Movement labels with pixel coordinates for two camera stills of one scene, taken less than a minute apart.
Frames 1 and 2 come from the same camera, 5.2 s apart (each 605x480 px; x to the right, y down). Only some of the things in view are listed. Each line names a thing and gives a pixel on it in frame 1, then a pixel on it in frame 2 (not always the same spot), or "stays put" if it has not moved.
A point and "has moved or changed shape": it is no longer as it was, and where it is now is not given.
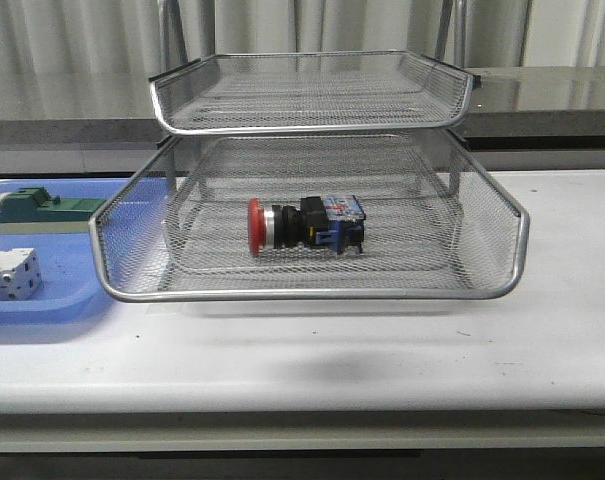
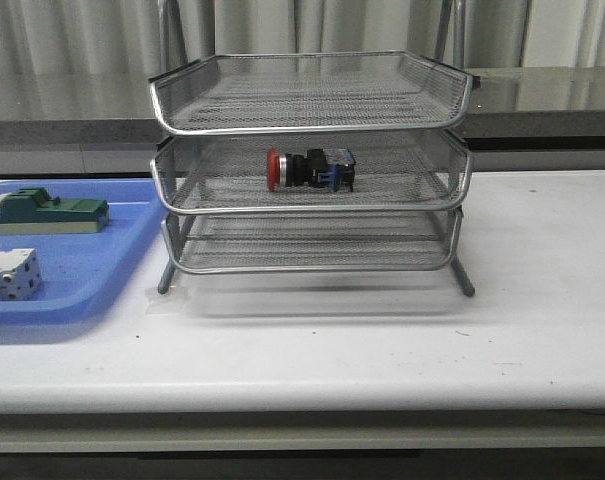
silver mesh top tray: [309, 92] stays put
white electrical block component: [10, 274] stays put
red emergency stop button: [333, 223] to [332, 168]
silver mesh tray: [335, 216] has moved or changed shape
